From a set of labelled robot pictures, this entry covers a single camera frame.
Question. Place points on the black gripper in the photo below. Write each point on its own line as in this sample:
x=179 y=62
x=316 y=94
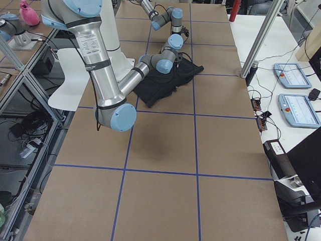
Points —
x=179 y=59

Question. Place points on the black graphic t-shirt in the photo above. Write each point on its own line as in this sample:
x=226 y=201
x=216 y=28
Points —
x=156 y=86

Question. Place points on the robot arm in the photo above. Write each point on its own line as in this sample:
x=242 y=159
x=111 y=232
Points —
x=113 y=75
x=171 y=15

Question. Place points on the red bottle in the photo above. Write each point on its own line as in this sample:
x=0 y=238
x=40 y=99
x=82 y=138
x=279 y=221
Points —
x=235 y=9

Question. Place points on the upper teach pendant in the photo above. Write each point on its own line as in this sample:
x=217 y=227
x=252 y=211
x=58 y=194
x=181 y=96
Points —
x=291 y=76

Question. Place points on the teach pendant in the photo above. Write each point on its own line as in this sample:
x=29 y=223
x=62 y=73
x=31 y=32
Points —
x=298 y=111
x=291 y=76

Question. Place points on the white plastic chair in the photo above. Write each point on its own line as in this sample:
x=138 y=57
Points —
x=68 y=95

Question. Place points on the lower teach pendant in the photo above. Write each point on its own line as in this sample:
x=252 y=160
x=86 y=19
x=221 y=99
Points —
x=298 y=111

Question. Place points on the black device box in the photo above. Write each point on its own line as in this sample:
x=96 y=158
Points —
x=280 y=165

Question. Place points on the pink plush toy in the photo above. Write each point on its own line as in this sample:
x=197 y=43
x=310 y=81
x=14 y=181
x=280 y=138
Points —
x=28 y=14

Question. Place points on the black monitor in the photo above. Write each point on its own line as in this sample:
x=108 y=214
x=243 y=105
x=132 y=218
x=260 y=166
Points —
x=305 y=159

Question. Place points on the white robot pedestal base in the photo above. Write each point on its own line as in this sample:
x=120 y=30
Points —
x=120 y=63

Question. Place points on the aluminium frame post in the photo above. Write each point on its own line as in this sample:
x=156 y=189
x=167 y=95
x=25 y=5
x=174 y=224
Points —
x=266 y=25

